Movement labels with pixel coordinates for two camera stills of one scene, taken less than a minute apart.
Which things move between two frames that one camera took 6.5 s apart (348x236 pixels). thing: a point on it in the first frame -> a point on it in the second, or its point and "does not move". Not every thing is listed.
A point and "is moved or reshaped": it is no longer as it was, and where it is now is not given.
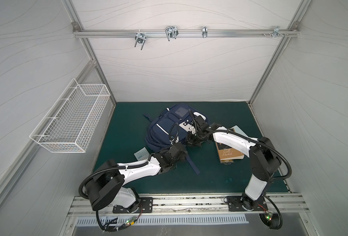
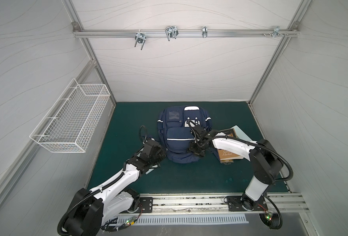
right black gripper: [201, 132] -> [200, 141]
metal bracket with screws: [276, 31] does not move
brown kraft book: [227, 155] does not move
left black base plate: [143, 205] does not move
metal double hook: [171, 31] does not move
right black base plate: [245, 203] does not move
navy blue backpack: [165, 130] is moved or reshaped
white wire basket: [67, 125] does not move
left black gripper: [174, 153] -> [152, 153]
